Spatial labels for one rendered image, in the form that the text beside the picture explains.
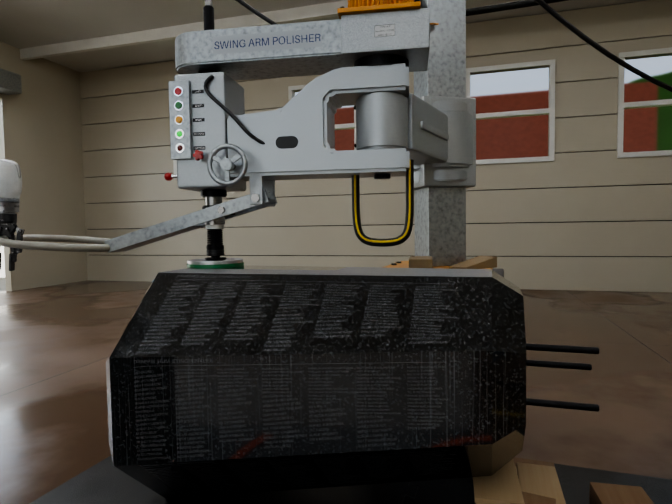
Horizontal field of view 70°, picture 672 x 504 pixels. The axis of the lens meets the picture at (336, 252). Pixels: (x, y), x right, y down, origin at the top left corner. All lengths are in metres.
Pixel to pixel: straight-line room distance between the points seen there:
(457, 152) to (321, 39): 0.83
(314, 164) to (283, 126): 0.18
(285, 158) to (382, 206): 6.02
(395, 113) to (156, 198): 7.97
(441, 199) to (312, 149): 0.79
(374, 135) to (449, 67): 0.80
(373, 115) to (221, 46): 0.61
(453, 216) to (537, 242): 5.38
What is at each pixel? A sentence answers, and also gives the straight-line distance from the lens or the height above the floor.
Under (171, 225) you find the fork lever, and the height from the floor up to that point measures 0.99.
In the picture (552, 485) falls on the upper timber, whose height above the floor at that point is 0.21.
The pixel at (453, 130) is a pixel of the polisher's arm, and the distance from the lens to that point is 2.28.
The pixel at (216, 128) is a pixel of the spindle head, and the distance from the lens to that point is 1.85.
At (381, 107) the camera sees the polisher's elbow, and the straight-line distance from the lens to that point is 1.75.
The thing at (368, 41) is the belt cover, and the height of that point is 1.60.
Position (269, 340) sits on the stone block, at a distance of 1.41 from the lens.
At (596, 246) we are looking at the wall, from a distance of 7.79.
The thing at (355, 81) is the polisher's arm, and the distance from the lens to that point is 1.77.
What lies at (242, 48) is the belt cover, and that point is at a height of 1.62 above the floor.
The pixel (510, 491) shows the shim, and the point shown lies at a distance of 1.58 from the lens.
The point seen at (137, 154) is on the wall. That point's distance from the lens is 9.77.
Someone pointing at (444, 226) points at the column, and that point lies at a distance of 2.30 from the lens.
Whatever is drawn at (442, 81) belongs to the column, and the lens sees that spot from 2.39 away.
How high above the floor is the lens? 0.97
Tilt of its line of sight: 3 degrees down
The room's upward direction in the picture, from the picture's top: 1 degrees counter-clockwise
